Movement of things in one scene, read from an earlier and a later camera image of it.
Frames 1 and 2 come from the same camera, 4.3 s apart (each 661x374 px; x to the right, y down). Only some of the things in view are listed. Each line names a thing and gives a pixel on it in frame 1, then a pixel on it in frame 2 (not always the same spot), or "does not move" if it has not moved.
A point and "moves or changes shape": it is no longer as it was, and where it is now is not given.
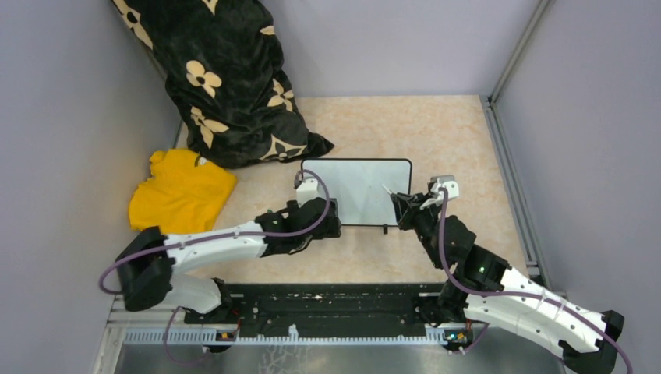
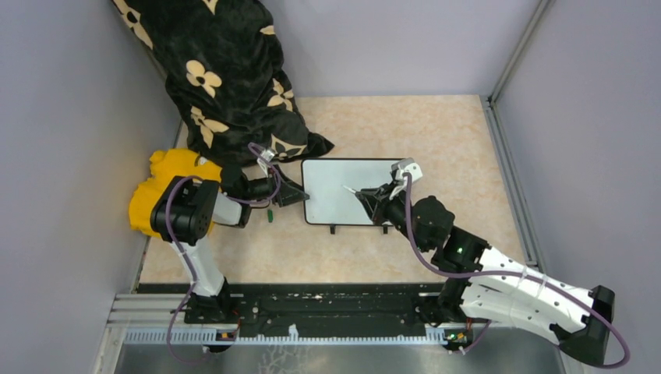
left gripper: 332,227 -> 288,194
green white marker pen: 390,192 moves or changes shape
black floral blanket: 224,68 does not move
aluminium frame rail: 505,160 does not move
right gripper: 403,202 -> 377,202
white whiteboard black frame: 357,186 does not move
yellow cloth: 181,196 does not move
